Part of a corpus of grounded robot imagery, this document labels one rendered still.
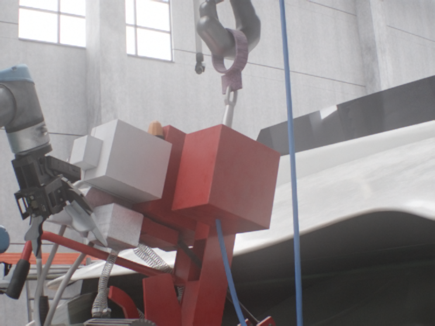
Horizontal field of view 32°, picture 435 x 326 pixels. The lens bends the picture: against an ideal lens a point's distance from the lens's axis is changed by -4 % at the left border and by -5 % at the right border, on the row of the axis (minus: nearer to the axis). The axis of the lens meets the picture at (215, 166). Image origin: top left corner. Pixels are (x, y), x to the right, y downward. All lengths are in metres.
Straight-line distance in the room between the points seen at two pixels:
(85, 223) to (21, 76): 0.29
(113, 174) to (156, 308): 0.31
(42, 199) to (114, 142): 0.42
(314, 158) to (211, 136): 2.22
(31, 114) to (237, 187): 0.58
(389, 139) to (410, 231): 1.04
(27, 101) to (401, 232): 1.66
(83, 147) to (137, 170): 0.13
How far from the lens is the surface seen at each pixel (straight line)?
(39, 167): 1.40
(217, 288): 1.87
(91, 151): 1.77
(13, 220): 12.02
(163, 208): 1.86
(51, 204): 1.37
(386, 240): 2.76
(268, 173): 1.84
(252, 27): 2.10
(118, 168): 1.75
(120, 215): 1.77
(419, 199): 2.31
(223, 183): 1.74
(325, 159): 3.92
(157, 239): 1.89
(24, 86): 1.37
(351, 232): 2.87
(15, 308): 11.95
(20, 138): 1.38
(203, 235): 1.88
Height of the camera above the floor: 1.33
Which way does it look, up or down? 9 degrees up
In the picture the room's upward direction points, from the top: 4 degrees counter-clockwise
